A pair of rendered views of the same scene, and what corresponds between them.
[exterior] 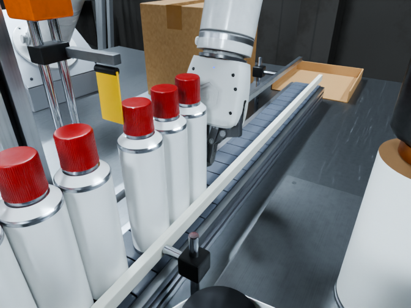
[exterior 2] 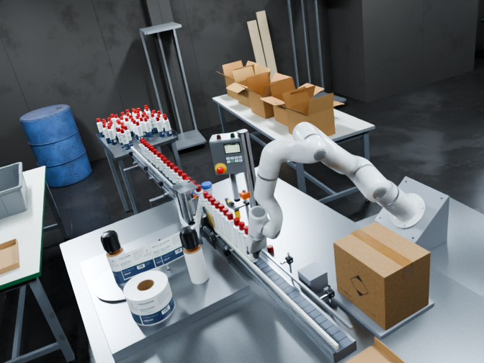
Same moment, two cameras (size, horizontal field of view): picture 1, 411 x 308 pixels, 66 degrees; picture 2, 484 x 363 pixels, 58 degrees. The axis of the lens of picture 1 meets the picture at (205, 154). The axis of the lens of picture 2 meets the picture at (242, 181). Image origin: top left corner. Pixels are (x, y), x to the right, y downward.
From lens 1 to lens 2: 2.32 m
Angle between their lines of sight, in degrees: 103
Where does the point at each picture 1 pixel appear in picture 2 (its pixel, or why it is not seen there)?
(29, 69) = (385, 214)
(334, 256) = (213, 279)
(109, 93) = (237, 214)
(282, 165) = (269, 302)
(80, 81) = not seen: hidden behind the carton
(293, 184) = (243, 284)
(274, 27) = not seen: outside the picture
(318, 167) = (259, 312)
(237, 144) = (278, 279)
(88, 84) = not seen: hidden behind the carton
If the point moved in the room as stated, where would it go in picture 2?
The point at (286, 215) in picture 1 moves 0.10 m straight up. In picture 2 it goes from (232, 276) to (228, 260)
